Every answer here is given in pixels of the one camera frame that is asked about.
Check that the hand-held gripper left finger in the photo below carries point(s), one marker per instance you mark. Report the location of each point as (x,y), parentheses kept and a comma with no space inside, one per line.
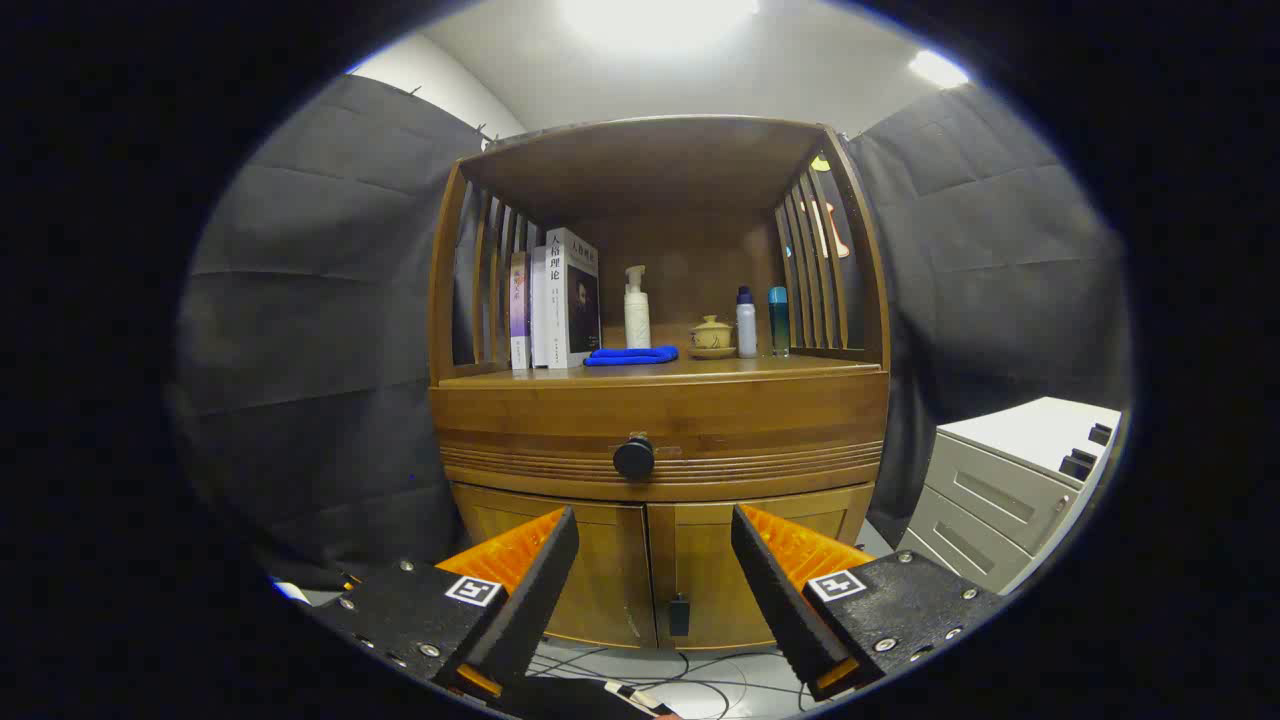
(530,610)

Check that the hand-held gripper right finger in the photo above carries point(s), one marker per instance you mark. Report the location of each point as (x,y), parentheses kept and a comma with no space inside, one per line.
(780,600)

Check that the brown wooden drawer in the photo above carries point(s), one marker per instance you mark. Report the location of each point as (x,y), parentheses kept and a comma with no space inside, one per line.
(540,430)

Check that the black round drawer knob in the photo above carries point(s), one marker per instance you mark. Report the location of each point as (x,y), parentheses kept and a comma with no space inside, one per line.
(634,459)

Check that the wooden countertop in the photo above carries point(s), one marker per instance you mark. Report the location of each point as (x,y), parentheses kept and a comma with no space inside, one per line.
(720,368)

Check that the grey filing cabinet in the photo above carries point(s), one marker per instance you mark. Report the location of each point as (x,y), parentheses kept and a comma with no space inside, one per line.
(1000,490)

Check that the brown wooden cabinet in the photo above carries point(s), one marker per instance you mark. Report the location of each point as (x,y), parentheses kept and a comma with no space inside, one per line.
(700,260)

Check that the white bottle with blue cap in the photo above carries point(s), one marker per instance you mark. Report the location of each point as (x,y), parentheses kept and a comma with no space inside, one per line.
(746,330)

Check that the beige lidded teacup with saucer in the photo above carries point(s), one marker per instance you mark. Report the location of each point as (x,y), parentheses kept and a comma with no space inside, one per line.
(712,335)

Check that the folded blue cloth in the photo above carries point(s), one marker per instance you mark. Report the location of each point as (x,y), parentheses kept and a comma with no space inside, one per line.
(630,355)

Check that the teal glass bottle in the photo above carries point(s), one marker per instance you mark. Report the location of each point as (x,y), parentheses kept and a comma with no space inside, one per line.
(779,325)

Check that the thin white book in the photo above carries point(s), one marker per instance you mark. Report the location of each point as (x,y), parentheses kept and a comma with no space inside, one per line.
(539,310)

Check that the thin purple book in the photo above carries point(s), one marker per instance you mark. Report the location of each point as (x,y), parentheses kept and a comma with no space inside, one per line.
(519,310)

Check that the white pump bottle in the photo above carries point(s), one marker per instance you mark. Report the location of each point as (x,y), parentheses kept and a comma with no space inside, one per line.
(637,320)

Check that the thick white portrait book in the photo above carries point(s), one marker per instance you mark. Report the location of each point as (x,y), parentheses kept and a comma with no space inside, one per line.
(575,300)

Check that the small black box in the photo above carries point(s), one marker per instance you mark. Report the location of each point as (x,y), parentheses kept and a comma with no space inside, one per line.
(1077,465)
(1100,434)

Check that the black backdrop cloth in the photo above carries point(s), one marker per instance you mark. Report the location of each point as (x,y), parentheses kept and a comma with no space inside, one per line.
(320,350)
(1000,270)

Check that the small ceiling light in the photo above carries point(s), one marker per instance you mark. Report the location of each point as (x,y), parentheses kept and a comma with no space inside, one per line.
(938,69)

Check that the large ceiling light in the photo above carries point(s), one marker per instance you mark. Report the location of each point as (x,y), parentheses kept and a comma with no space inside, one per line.
(655,20)

